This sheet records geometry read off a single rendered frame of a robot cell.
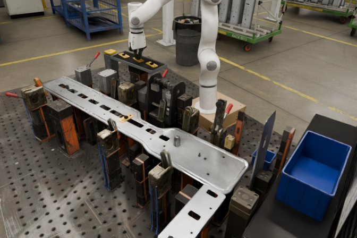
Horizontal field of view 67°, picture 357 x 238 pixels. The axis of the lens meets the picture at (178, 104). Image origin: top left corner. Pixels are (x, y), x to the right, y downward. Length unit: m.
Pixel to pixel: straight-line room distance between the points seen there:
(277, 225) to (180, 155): 0.48
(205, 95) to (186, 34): 2.57
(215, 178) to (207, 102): 0.81
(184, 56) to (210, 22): 2.85
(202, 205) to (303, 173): 0.43
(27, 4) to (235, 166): 7.44
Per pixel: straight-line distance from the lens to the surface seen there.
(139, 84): 1.59
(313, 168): 1.27
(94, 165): 1.67
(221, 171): 1.18
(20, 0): 8.11
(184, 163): 1.19
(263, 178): 1.08
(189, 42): 4.38
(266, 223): 1.02
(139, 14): 1.56
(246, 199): 1.02
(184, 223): 1.01
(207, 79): 1.77
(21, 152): 1.91
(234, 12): 5.89
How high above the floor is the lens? 1.83
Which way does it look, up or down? 32 degrees down
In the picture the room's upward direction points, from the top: 1 degrees clockwise
